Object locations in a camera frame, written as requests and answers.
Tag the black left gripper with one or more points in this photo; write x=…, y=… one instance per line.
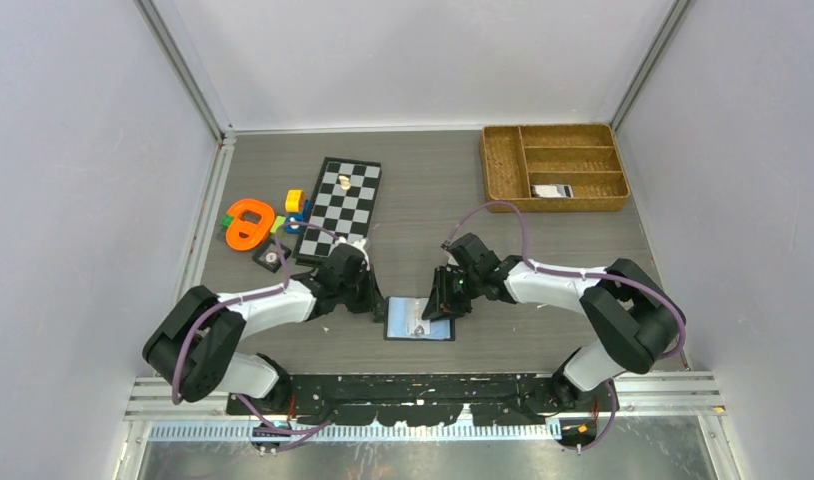
x=373, y=301

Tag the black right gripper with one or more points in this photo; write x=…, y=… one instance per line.
x=441, y=303

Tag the black leather card holder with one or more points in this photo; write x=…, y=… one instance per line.
x=441, y=330

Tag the white credit card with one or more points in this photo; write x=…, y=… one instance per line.
x=404, y=319

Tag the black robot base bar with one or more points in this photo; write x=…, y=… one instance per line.
x=508, y=399

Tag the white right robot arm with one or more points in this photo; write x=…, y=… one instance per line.
x=635, y=322

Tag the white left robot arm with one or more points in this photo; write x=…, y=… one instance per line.
x=195, y=347

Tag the blue toy brick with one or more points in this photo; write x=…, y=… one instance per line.
x=301, y=219

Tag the black and silver chessboard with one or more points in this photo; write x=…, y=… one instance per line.
x=347, y=214

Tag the lime green block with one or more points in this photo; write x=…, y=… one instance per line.
x=278, y=222

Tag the yellow toy brick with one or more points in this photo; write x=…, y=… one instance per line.
x=295, y=201

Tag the woven wicker tray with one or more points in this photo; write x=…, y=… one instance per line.
x=585, y=156

